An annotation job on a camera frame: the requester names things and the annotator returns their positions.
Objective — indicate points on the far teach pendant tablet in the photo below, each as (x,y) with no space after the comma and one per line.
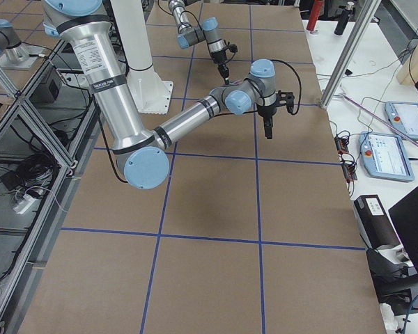
(403,116)

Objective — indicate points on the red bottle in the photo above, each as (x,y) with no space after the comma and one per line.
(314,14)

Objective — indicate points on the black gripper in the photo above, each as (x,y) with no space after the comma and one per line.
(265,112)
(221,64)

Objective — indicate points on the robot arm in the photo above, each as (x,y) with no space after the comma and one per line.
(114,53)
(208,31)

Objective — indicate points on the near teach pendant tablet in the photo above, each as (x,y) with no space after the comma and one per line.
(384,157)

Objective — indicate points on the white power strip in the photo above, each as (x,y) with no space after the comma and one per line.
(24,204)

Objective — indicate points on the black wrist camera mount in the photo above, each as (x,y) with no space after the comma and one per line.
(286,99)
(232,48)

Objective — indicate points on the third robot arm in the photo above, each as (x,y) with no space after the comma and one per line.
(14,54)

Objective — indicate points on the black monitor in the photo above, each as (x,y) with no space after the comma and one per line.
(404,216)

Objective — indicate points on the black brown box device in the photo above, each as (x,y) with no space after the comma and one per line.
(374,224)

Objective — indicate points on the teach pendant tablet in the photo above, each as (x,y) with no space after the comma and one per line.
(403,116)
(384,157)

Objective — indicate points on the aluminium frame post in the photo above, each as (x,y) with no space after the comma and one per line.
(359,29)

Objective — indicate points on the black bottle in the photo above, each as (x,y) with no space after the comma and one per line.
(344,17)

